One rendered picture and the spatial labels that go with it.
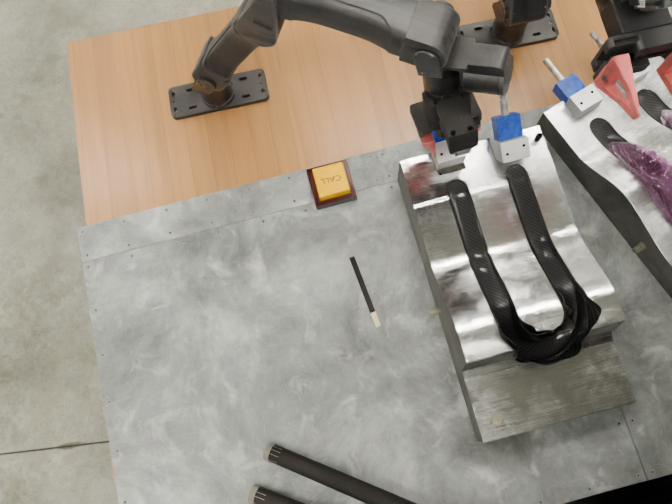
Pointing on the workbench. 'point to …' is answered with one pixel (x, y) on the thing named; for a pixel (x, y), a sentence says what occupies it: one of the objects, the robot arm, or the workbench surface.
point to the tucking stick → (365, 292)
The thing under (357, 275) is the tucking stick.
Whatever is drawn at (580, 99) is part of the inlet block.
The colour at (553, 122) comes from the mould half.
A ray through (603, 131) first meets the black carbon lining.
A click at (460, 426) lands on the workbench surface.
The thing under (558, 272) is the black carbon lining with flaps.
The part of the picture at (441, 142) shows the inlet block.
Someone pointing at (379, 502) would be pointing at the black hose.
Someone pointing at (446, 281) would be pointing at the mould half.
